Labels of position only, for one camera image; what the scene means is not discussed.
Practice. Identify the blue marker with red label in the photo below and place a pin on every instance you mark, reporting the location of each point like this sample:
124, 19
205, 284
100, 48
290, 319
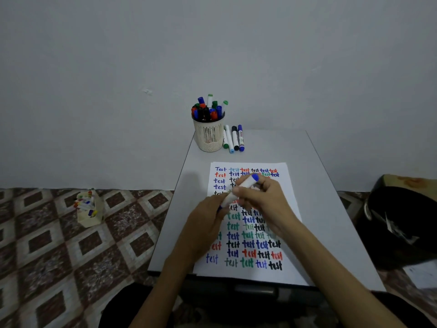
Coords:
240, 138

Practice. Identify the yellow floral cushion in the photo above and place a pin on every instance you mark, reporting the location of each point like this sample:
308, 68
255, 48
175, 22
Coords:
409, 182

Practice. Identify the person's right leg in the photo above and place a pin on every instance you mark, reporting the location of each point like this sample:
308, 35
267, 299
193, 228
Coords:
409, 314

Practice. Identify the black capped script label marker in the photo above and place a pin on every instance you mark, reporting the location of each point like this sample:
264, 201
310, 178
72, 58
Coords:
207, 113

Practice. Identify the white paper with colored writing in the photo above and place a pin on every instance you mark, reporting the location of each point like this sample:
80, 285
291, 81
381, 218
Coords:
290, 187

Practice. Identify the slim white marker green end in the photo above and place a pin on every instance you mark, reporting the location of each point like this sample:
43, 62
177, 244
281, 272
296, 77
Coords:
224, 104
210, 97

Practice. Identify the white sheet with faint marks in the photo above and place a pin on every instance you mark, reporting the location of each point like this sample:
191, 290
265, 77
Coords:
423, 274

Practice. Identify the small cream box of pens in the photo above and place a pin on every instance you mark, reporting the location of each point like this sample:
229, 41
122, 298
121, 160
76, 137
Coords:
88, 220

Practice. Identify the person's right hand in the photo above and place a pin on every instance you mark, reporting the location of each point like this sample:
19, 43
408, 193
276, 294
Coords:
269, 204

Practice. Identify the white marker with red ends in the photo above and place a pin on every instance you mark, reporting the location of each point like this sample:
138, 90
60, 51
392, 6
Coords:
213, 115

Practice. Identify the person's right forearm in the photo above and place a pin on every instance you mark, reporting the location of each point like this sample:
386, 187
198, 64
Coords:
341, 280

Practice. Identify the person's left leg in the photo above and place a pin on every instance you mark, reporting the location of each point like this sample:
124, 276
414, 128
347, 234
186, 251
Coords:
119, 310

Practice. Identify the black plastic bucket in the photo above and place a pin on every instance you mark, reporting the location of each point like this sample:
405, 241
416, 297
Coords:
409, 208

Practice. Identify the beige mesh cup black rim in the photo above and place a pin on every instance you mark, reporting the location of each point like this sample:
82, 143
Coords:
209, 138

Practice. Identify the black capped slim white marker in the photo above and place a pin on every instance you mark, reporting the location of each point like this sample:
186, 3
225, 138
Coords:
201, 114

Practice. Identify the person's left hand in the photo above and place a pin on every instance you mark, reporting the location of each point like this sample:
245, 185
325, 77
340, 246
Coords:
201, 232

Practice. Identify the person's leg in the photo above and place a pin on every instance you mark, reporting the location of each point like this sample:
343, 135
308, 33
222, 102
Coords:
119, 310
409, 314

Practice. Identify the grey drawer cabinet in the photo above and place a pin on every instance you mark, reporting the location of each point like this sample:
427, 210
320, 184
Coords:
164, 252

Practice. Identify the light blue capped white marker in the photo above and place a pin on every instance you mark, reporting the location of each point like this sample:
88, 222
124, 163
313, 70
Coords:
228, 138

